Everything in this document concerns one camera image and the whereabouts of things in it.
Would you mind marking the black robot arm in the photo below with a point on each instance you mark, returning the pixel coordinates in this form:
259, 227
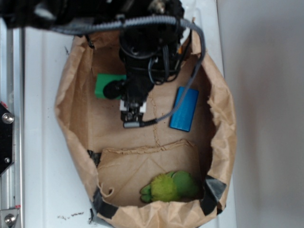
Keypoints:
149, 40

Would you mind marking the aluminium extrusion rail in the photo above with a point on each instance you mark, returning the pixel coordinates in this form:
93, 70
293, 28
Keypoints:
12, 94

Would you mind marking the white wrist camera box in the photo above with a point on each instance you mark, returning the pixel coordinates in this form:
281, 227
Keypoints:
132, 112

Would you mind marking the green rectangular block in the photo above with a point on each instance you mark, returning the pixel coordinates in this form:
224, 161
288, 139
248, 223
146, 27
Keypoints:
109, 86

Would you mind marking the green fuzzy plush toy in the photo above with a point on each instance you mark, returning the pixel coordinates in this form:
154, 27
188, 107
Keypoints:
171, 186

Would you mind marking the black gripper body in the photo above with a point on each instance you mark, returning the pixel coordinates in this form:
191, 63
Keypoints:
147, 66

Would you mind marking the metal corner bracket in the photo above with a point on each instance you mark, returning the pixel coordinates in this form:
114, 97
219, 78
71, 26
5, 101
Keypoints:
9, 218

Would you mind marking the blue rectangular block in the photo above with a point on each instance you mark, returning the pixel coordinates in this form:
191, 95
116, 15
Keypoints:
182, 119

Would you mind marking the brown paper bag tray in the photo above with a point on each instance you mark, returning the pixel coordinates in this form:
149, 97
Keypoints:
114, 163

